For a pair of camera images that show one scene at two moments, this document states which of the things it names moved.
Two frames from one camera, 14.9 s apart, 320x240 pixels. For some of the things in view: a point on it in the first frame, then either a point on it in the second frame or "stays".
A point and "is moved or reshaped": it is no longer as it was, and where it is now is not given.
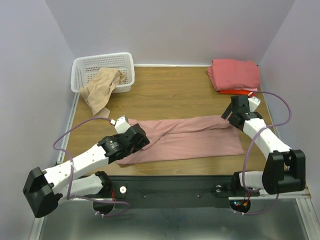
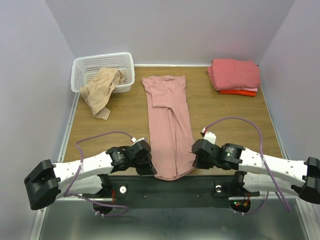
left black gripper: x=140 y=137 -> x=146 y=167
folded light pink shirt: x=251 y=89 stays
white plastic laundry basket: x=84 y=68 stays
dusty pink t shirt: x=187 y=136 is moved or reshaped
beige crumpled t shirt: x=98 y=91 stays
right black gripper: x=234 y=113 -> x=202 y=160
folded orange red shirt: x=237 y=92 stays
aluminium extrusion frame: x=36 y=228 stays
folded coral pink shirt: x=227 y=74 stays
